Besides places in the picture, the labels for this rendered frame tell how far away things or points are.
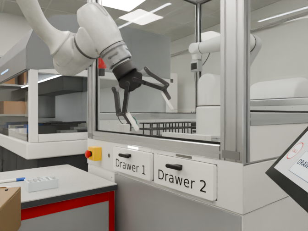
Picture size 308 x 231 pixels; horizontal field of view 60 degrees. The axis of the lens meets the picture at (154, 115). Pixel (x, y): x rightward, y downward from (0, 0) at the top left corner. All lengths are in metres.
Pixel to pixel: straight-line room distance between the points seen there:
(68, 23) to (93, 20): 1.13
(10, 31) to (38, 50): 3.53
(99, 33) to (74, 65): 0.16
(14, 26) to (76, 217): 4.51
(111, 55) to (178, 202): 0.56
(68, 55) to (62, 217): 0.66
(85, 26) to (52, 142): 1.14
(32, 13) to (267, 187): 0.90
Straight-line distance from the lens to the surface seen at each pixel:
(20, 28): 5.43
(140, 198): 1.19
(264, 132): 0.90
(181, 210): 1.01
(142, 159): 1.11
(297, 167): 0.51
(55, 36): 0.96
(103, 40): 0.85
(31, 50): 1.88
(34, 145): 1.85
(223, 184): 0.86
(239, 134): 0.80
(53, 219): 1.23
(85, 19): 0.88
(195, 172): 0.90
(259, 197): 0.91
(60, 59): 0.96
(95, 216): 1.30
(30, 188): 1.26
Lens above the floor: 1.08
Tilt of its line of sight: level
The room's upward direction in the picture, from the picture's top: straight up
